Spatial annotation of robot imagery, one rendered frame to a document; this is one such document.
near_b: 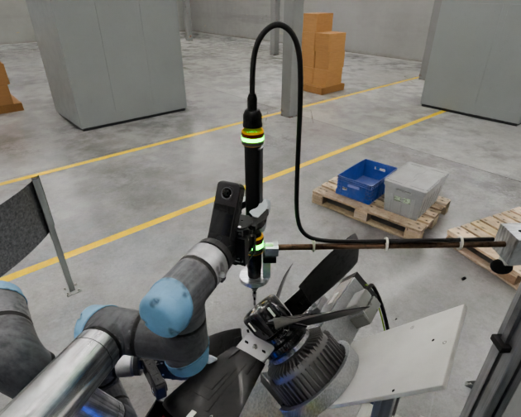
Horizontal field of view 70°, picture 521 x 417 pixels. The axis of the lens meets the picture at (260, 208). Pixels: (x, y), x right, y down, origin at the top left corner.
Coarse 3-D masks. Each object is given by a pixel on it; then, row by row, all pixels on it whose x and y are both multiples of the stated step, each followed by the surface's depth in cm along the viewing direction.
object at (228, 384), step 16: (224, 352) 100; (240, 352) 99; (208, 368) 97; (224, 368) 95; (240, 368) 95; (256, 368) 95; (192, 384) 93; (208, 384) 92; (224, 384) 91; (240, 384) 91; (176, 400) 90; (192, 400) 89; (208, 400) 87; (224, 400) 87; (240, 400) 87; (176, 416) 86; (224, 416) 83
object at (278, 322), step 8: (336, 312) 78; (344, 312) 82; (352, 312) 84; (280, 320) 81; (288, 320) 79; (296, 320) 76; (304, 320) 93; (312, 320) 93; (320, 320) 92; (328, 320) 92
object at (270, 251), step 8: (264, 248) 87; (272, 248) 83; (264, 256) 84; (272, 256) 84; (264, 264) 85; (240, 272) 90; (264, 272) 87; (240, 280) 88; (248, 280) 87; (256, 280) 87; (264, 280) 87
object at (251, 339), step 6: (246, 336) 105; (252, 336) 105; (240, 342) 103; (252, 342) 103; (258, 342) 103; (264, 342) 103; (240, 348) 101; (246, 348) 101; (252, 348) 101; (258, 348) 101; (264, 348) 101; (270, 348) 101; (252, 354) 100; (258, 354) 100; (264, 354) 100; (264, 360) 98
